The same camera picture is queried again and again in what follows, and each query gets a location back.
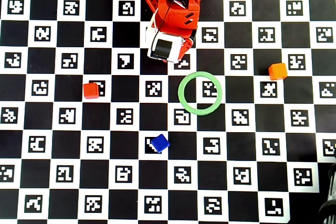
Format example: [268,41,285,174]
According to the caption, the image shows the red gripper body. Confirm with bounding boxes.
[153,3,198,61]

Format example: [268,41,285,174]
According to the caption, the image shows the orange cube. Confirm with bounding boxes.
[268,62,288,81]

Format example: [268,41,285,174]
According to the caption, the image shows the red cube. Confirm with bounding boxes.
[83,82,100,100]

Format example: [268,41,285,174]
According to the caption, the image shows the blue cube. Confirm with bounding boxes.
[150,134,171,154]

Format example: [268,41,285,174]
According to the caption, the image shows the black white marker mat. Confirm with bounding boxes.
[0,0,336,224]

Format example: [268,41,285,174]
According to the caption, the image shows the black tripod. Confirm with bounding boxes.
[317,162,336,224]

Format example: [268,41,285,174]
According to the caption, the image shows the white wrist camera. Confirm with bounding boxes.
[146,26,184,63]

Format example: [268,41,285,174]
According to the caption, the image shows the green ring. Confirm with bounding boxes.
[177,71,223,116]

